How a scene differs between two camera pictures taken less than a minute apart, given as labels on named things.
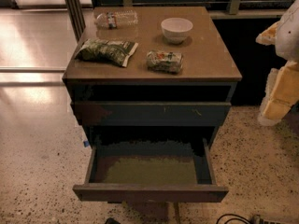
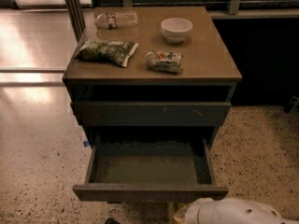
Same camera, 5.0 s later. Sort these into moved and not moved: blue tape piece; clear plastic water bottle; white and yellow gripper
Moved: white and yellow gripper
Not moved: blue tape piece; clear plastic water bottle
